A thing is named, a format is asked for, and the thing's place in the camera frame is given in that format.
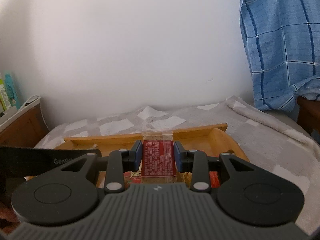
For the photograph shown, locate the bamboo serving tray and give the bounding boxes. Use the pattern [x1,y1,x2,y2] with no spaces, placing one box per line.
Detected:
[24,122,251,189]

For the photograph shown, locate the cherry drop candy packet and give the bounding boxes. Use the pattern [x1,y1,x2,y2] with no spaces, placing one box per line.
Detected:
[124,171,142,190]

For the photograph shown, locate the person's left hand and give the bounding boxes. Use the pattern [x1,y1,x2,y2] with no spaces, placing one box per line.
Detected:
[1,202,20,235]

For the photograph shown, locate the green lotion bottle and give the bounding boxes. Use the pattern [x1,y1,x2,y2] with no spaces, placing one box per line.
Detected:
[0,79,11,111]

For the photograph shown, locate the white organizer tray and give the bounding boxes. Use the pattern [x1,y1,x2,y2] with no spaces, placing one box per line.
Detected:
[0,106,17,125]

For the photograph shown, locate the red peanut bag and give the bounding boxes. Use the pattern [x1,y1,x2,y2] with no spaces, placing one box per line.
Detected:
[209,171,220,189]

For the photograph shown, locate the teal lotion bottle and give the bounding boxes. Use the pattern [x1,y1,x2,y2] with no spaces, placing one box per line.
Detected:
[4,73,21,110]

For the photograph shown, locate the blue plaid cloth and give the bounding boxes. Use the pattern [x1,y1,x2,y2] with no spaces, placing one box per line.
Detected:
[240,0,319,112]

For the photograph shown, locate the grey patterned towel blanket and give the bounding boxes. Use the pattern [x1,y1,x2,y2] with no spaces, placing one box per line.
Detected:
[37,96,319,233]

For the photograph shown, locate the wooden side cabinet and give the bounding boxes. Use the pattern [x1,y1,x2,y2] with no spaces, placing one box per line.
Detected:
[1,104,49,148]

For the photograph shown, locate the red white stick packet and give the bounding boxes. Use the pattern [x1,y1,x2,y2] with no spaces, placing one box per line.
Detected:
[141,129,177,184]

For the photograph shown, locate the dark wooden chair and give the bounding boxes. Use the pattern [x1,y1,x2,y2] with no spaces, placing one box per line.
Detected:
[297,96,320,134]

